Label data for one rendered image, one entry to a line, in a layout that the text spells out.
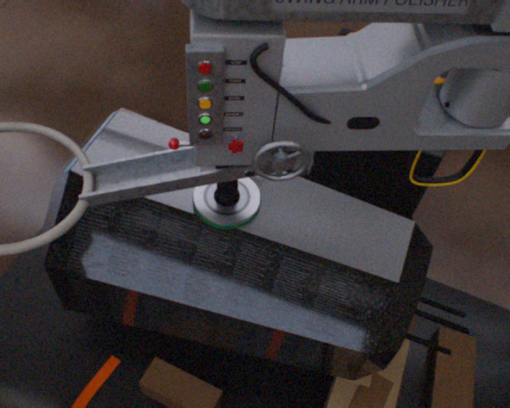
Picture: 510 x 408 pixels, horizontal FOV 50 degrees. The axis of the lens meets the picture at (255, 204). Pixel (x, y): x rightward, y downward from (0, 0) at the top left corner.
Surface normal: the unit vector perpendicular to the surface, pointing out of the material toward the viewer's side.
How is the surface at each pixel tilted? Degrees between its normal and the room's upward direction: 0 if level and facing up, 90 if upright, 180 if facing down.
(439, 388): 0
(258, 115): 90
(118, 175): 15
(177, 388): 0
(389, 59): 40
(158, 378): 0
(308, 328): 45
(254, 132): 90
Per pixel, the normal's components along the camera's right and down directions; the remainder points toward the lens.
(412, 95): 0.07, 0.81
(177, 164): -0.19, -0.57
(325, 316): -0.18, 0.11
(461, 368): 0.07, -0.59
